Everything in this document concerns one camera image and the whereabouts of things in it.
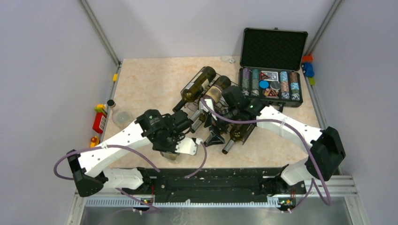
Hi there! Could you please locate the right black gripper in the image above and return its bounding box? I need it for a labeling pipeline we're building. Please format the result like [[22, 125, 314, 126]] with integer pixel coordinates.
[[204, 105, 240, 147]]

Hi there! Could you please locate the clear tall glass bottle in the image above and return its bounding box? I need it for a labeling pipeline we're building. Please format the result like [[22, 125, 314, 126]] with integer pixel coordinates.
[[160, 152, 186, 164]]

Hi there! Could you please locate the green wine bottle front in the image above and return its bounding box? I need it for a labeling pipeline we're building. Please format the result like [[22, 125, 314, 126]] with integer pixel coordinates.
[[189, 114, 207, 133]]

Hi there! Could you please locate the green wine bottle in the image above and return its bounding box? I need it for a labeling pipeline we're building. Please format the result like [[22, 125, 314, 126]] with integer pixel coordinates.
[[190, 75, 231, 123], [189, 114, 207, 133], [222, 124, 255, 155]]

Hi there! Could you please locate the green wine bottle back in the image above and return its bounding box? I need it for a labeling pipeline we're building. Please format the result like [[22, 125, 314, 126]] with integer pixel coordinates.
[[222, 124, 255, 155]]

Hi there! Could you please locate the clear round bottle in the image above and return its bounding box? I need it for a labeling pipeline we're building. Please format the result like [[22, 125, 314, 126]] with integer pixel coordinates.
[[107, 99, 134, 130]]

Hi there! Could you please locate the black wire wine rack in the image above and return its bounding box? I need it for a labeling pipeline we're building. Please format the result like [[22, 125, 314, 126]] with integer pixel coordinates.
[[173, 66, 255, 147]]

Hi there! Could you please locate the dark bottle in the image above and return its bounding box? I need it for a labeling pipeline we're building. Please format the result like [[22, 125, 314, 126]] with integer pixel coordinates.
[[172, 66, 216, 113]]

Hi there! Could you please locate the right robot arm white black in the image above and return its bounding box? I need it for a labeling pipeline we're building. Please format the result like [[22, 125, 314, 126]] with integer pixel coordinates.
[[199, 86, 346, 193]]

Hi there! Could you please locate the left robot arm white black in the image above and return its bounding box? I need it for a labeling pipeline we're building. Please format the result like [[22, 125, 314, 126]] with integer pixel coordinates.
[[67, 109, 202, 197]]

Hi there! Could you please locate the red toy block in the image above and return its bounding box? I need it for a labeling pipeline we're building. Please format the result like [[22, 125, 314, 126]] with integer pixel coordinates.
[[92, 104, 107, 134]]

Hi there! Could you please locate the yellow toy car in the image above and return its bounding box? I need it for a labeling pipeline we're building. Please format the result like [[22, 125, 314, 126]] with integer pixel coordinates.
[[89, 136, 100, 148]]

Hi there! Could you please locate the black poker chip case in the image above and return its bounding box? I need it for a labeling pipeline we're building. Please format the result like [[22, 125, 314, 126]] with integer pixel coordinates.
[[238, 28, 308, 107]]

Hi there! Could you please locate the blue orange toy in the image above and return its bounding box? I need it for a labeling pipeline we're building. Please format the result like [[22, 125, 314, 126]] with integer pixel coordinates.
[[301, 55, 315, 86]]

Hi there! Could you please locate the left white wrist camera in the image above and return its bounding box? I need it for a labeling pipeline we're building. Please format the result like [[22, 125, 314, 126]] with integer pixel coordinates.
[[175, 137, 203, 156]]

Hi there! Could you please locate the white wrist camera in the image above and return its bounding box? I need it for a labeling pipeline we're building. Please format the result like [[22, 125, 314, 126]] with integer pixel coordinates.
[[199, 98, 217, 120], [175, 137, 203, 156]]

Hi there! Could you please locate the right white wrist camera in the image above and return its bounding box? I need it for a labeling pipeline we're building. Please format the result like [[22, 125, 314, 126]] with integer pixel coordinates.
[[199, 98, 217, 120]]

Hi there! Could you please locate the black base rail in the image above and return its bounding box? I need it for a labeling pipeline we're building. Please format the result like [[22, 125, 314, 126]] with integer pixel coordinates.
[[130, 168, 306, 203]]

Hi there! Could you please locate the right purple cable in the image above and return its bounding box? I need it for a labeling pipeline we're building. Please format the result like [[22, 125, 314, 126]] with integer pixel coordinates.
[[199, 98, 333, 213]]

